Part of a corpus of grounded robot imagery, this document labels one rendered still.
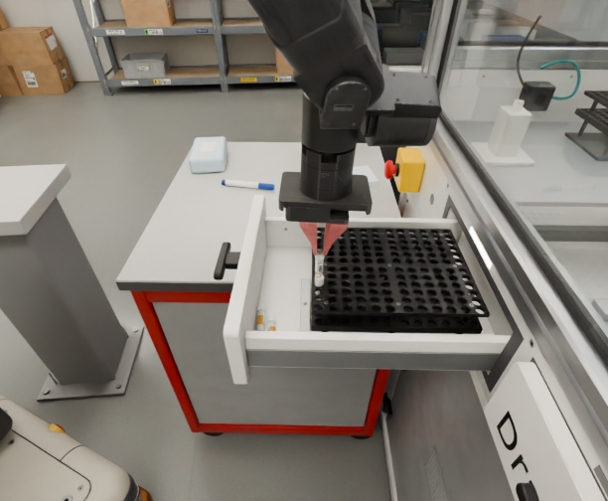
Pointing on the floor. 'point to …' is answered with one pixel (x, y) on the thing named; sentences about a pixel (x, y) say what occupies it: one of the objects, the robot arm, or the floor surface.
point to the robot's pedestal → (47, 281)
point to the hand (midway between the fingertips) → (320, 248)
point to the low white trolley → (218, 372)
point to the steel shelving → (211, 75)
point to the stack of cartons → (18, 54)
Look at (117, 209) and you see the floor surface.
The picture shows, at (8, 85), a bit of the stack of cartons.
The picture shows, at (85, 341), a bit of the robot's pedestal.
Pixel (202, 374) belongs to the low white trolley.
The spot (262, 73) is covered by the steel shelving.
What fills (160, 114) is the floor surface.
